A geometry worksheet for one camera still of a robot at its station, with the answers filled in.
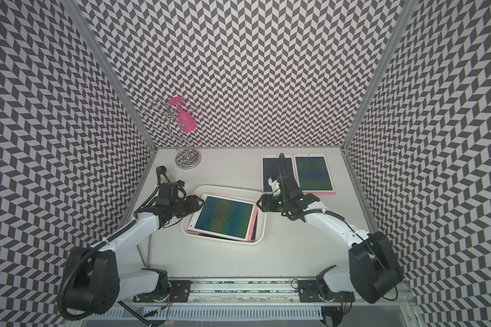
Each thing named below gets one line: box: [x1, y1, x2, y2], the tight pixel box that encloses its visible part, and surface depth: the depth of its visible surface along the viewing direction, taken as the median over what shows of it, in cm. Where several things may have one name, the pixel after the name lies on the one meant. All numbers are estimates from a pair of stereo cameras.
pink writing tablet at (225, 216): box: [186, 193, 260, 242], surface depth 90 cm
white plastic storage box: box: [181, 184, 268, 245], surface depth 91 cm
